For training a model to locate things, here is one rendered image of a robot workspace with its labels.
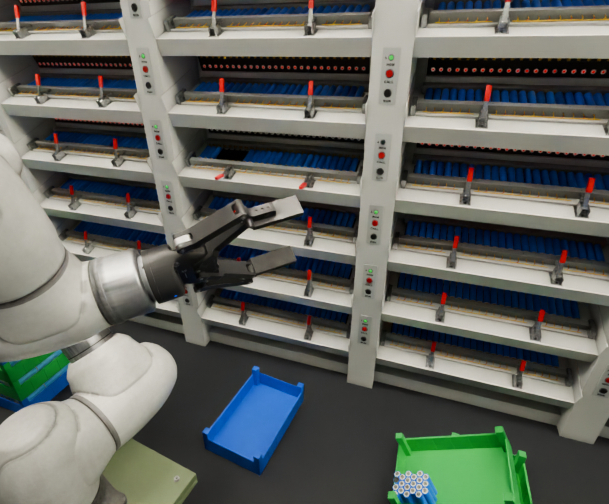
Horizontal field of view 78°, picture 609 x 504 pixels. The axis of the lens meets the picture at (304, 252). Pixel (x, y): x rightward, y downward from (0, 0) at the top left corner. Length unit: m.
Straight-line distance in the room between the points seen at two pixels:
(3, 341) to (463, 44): 0.98
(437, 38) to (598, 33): 0.31
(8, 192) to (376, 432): 1.20
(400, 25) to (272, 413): 1.19
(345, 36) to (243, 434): 1.18
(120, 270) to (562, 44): 0.94
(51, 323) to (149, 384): 0.48
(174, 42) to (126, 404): 0.93
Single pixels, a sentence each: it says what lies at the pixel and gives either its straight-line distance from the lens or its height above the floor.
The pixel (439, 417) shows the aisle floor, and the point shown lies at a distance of 1.47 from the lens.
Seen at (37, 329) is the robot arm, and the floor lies 0.82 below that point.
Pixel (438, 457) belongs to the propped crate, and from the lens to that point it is 1.31.
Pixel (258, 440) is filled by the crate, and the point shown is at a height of 0.00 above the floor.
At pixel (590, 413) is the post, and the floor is 0.13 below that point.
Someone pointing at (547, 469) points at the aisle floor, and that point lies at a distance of 1.48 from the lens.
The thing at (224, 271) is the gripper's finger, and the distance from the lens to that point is 0.57.
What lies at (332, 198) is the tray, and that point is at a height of 0.71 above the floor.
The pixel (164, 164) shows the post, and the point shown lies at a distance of 1.34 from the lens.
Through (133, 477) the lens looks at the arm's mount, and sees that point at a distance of 1.08.
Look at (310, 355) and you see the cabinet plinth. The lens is 1.52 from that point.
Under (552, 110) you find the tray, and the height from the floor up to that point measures 0.97.
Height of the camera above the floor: 1.10
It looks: 28 degrees down
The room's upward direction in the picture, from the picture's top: straight up
